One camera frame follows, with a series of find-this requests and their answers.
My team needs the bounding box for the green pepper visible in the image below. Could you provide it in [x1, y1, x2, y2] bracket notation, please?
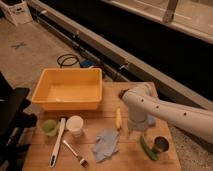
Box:
[140, 136, 158, 161]

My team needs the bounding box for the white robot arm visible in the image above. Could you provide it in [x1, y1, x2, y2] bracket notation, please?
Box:
[121, 83, 213, 144]

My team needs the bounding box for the metal cup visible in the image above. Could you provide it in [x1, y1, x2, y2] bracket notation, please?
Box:
[152, 136, 169, 153]

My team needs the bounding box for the white paper cup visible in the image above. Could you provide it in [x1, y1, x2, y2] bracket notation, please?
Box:
[66, 115, 84, 137]

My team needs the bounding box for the green plastic cup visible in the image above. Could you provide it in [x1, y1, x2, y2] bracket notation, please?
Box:
[42, 119, 58, 137]

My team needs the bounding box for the blue sponge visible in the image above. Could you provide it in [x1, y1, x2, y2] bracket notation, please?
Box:
[148, 115, 156, 127]

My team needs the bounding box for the yellow banana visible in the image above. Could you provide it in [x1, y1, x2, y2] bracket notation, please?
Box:
[116, 108, 122, 130]

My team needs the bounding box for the bunch of dark grapes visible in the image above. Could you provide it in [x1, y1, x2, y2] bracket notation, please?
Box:
[118, 89, 128, 99]

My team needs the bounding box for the blue crumpled cloth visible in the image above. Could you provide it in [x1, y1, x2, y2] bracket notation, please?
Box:
[92, 129, 119, 163]

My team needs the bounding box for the blue object on floor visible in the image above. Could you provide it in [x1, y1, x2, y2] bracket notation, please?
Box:
[80, 59, 94, 68]

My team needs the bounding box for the yellow plastic bin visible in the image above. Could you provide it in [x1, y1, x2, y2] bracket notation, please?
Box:
[32, 68, 102, 110]

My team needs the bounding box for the black equipment stand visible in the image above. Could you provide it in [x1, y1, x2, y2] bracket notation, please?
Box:
[0, 72, 37, 171]

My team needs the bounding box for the white cardboard box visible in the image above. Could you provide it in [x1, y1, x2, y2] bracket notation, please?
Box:
[0, 0, 33, 26]

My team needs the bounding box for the black coiled cable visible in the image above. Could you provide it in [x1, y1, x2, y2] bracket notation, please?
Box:
[56, 53, 81, 69]

